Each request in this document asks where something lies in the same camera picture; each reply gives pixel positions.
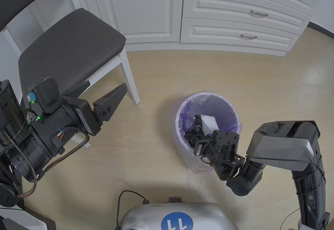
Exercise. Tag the white wardrobe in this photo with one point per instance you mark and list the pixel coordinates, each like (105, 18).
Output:
(221, 2)

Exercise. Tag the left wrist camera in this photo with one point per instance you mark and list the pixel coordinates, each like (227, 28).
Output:
(45, 90)

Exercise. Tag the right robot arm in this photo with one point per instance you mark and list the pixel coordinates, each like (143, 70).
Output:
(281, 143)

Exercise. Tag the white chair with grey seat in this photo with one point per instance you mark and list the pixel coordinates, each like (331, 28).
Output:
(70, 49)

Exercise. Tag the white trash bin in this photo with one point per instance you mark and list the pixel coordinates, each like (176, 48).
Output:
(224, 109)

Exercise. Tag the white printed wrapper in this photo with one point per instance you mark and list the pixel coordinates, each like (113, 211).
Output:
(210, 124)

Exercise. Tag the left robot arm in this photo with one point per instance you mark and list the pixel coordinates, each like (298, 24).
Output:
(34, 156)

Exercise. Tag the black plastic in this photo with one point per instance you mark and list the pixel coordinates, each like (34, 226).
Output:
(193, 136)

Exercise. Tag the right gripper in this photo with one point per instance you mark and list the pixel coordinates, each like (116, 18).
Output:
(204, 148)

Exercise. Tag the purple plastic bag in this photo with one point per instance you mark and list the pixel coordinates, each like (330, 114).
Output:
(182, 156)

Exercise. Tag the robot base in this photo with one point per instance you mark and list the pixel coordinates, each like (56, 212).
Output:
(182, 216)

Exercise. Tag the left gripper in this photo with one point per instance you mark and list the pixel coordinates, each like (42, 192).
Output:
(81, 116)

